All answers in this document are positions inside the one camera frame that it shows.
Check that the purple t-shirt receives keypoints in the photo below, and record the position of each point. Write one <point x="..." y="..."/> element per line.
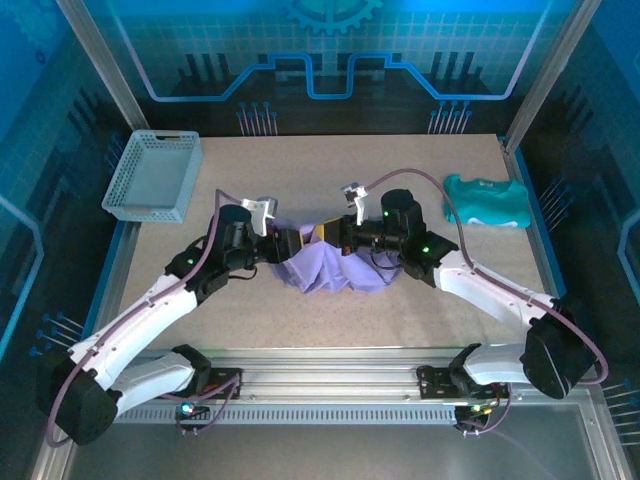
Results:
<point x="330" y="272"/>

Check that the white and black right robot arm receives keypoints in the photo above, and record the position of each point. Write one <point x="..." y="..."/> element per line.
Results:
<point x="495" y="295"/>

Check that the folded teal t-shirt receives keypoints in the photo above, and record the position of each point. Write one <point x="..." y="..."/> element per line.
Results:
<point x="487" y="200"/>

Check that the pale blue perforated plastic basket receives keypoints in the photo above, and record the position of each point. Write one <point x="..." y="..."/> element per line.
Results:
<point x="150" y="175"/>

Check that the small LED circuit board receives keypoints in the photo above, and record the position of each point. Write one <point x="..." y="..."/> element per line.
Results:
<point x="189" y="409"/>
<point x="475" y="410"/>

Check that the grey metal panel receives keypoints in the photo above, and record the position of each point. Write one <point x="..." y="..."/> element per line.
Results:
<point x="320" y="452"/>

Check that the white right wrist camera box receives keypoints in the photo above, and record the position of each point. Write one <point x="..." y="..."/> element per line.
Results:
<point x="356" y="200"/>

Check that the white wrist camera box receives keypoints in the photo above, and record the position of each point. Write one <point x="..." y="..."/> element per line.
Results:
<point x="260" y="212"/>
<point x="356" y="200"/>

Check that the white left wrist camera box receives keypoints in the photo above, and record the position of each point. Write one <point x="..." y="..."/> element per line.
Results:
<point x="260" y="212"/>

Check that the blue-edged aluminium side rail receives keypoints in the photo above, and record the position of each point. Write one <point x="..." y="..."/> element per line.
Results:
<point x="542" y="240"/>
<point x="112" y="280"/>

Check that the aluminium mounting rail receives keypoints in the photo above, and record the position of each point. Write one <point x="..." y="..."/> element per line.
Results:
<point x="325" y="372"/>

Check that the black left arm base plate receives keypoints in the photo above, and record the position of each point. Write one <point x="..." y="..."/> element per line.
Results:
<point x="225" y="382"/>

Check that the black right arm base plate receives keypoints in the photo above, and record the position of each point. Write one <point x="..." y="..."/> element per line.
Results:
<point x="435" y="387"/>

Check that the aluminium frame post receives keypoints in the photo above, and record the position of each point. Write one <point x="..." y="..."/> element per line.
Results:
<point x="107" y="75"/>
<point x="550" y="75"/>

